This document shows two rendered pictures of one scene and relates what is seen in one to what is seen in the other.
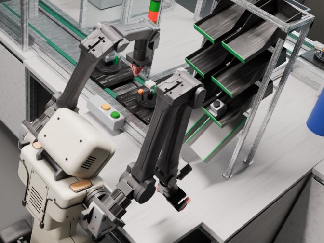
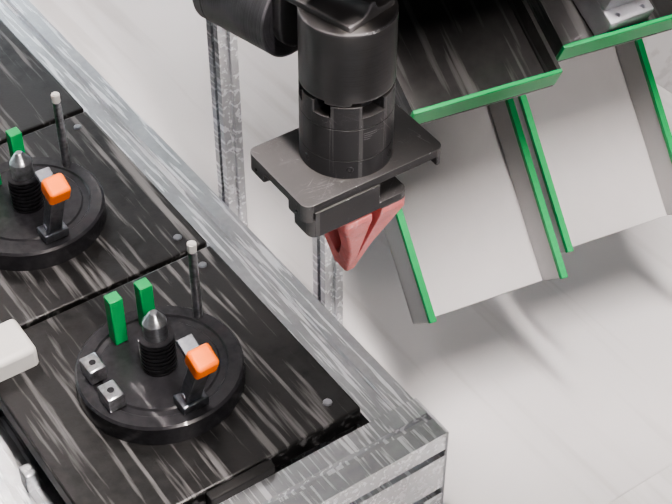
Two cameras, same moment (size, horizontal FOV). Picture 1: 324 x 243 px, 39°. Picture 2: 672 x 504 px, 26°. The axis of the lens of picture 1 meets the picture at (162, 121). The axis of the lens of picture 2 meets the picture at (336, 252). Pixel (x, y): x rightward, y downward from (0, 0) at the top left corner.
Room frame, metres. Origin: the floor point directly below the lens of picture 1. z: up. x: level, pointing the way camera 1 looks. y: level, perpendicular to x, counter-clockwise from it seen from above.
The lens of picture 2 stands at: (1.44, 0.81, 1.88)
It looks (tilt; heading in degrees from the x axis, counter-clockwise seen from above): 43 degrees down; 288
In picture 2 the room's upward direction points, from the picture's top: straight up
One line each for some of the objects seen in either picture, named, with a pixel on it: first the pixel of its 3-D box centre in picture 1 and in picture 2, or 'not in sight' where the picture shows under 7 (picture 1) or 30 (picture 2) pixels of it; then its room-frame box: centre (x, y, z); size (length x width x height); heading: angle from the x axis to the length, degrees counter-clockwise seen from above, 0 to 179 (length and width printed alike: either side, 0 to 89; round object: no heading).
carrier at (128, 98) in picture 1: (150, 94); (156, 344); (1.84, 0.09, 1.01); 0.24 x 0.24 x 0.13; 53
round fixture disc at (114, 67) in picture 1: (107, 66); not in sight; (2.04, 0.35, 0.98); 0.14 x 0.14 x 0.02
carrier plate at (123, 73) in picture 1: (107, 69); not in sight; (2.04, 0.35, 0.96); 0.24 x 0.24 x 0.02; 53
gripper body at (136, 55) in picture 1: (139, 53); (346, 124); (1.65, 0.16, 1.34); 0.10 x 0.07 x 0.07; 53
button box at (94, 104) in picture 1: (105, 112); not in sight; (1.72, 0.28, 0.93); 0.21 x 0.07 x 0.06; 53
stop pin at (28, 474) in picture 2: not in sight; (31, 484); (1.92, 0.18, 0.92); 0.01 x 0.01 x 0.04; 53
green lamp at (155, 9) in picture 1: (155, 5); not in sight; (2.05, 0.16, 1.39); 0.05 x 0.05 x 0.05
